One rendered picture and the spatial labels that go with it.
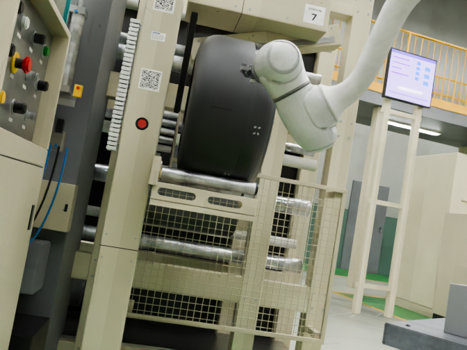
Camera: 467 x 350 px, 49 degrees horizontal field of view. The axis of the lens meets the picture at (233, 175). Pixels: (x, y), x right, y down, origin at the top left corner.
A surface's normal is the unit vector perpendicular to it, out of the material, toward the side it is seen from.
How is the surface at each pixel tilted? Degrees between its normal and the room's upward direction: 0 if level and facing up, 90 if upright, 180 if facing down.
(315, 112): 104
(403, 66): 90
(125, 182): 90
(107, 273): 90
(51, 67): 90
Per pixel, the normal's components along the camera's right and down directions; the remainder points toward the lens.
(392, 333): -0.67, -0.17
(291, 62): 0.19, 0.14
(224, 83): 0.17, -0.20
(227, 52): 0.22, -0.61
